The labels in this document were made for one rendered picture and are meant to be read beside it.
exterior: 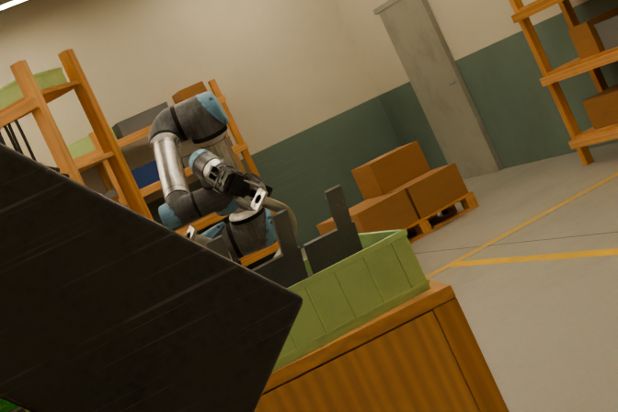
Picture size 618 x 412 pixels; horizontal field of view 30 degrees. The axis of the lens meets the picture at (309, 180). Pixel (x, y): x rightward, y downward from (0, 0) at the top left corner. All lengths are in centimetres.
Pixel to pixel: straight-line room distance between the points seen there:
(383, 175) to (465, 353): 747
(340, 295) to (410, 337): 21
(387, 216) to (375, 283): 693
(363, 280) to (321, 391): 30
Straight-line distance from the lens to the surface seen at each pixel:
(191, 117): 352
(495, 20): 1138
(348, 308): 295
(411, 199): 1006
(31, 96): 659
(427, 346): 296
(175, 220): 326
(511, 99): 1167
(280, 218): 297
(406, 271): 300
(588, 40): 941
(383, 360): 294
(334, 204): 300
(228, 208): 326
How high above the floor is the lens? 131
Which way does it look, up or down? 3 degrees down
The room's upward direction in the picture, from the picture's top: 25 degrees counter-clockwise
